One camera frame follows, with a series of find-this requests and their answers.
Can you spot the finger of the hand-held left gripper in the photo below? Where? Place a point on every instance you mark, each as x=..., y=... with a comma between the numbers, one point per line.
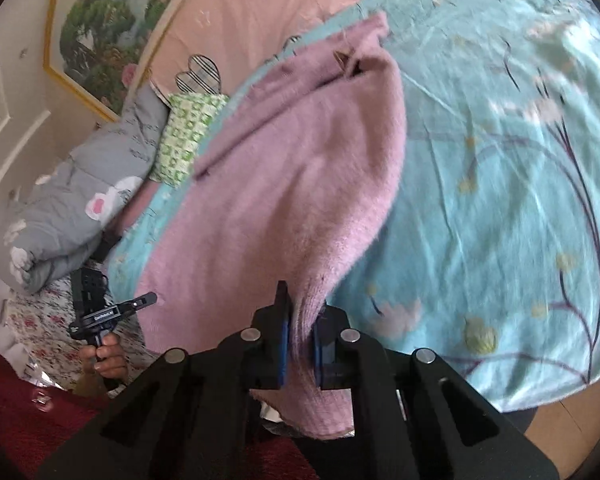
x=142, y=301

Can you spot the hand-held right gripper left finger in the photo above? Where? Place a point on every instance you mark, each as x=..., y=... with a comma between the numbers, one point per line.
x=280, y=350

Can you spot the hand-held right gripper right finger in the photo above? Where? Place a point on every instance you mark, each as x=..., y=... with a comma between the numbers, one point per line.
x=318, y=355

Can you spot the mauve knitted sweater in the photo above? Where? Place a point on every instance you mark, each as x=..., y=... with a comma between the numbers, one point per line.
x=290, y=185

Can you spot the person's left hand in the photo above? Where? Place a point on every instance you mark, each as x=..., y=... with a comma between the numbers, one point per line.
x=111, y=360

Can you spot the floral bedsheet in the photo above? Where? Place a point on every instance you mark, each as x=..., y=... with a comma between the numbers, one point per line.
x=45, y=325

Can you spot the pink sheet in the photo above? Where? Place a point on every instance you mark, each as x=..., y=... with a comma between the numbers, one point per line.
x=132, y=210

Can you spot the grey lettered pillow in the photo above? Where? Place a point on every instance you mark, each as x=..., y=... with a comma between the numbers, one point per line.
x=80, y=195

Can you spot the dark red rug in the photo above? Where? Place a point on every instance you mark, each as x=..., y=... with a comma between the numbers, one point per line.
x=20, y=425

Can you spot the green checked pillow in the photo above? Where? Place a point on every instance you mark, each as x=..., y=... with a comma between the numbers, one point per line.
x=185, y=135

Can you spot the turquoise floral blanket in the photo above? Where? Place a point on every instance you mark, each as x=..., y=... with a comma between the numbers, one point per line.
x=480, y=210

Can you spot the gold framed landscape painting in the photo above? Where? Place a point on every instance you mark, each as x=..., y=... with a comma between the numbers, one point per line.
x=105, y=25

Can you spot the pink quilt with plaid hearts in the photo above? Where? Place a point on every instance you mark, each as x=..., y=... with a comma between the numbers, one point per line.
x=260, y=5

